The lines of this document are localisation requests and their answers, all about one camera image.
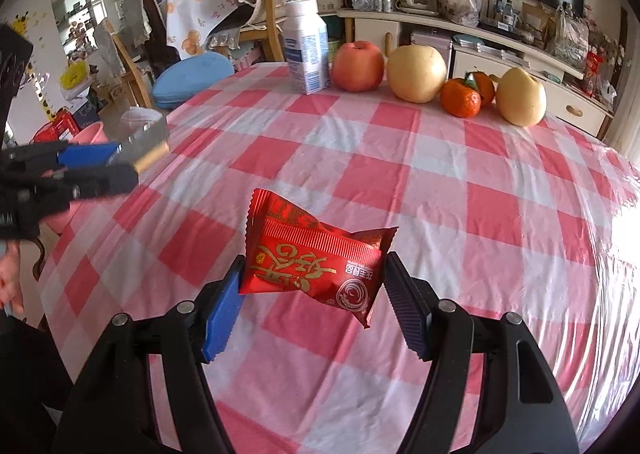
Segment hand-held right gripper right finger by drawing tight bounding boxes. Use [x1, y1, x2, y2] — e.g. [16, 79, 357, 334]
[382, 251, 568, 454]

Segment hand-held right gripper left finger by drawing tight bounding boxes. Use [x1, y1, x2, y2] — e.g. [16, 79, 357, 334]
[50, 254, 247, 454]

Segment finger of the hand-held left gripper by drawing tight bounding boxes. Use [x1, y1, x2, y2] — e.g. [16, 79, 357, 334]
[20, 164, 140, 215]
[15, 140, 122, 172]

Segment pink plastic basin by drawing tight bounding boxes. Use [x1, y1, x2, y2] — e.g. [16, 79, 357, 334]
[42, 121, 108, 235]

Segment silver foil packet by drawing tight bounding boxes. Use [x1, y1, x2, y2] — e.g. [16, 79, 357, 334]
[107, 114, 171, 174]

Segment red gold-lettered snack packet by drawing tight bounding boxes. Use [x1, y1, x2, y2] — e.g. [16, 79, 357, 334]
[239, 188, 400, 330]

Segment person's left hand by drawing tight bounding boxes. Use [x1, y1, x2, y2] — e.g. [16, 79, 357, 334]
[0, 241, 26, 317]

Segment red packages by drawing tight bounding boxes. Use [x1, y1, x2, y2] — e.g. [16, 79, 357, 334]
[32, 109, 81, 145]

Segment yellow bag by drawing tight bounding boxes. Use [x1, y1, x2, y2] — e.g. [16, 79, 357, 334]
[60, 59, 91, 90]

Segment wooden chair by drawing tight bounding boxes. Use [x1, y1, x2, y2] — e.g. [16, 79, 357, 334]
[240, 0, 311, 65]
[102, 19, 153, 110]

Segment blue seat cushion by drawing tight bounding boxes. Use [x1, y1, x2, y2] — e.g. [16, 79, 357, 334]
[151, 53, 236, 110]

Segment red checked tablecloth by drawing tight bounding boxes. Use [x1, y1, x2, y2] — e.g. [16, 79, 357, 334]
[37, 61, 640, 454]

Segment dark cloth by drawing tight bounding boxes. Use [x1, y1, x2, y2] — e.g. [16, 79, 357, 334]
[141, 0, 168, 65]

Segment white orange-print cloth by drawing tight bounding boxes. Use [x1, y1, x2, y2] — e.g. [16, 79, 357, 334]
[165, 0, 241, 61]

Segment tangerine with green leaf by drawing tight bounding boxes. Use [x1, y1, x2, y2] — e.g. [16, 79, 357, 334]
[440, 77, 483, 119]

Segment large yellow pear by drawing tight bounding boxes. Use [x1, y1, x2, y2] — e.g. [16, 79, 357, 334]
[386, 44, 448, 104]

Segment tall white plastic bottle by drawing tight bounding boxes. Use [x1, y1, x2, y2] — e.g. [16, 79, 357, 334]
[282, 0, 331, 96]

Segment red apple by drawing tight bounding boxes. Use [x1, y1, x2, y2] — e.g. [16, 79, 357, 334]
[331, 40, 386, 94]

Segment white sideboard cabinet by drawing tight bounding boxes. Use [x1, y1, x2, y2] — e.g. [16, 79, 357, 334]
[337, 8, 616, 137]

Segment silver metal case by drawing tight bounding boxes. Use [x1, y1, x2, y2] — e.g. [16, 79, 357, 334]
[411, 29, 453, 62]

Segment clear plastic bag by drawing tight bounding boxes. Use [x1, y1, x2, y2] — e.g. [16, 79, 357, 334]
[440, 0, 486, 29]

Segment patterned plastic bag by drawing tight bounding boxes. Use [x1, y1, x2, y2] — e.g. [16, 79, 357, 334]
[547, 4, 591, 65]

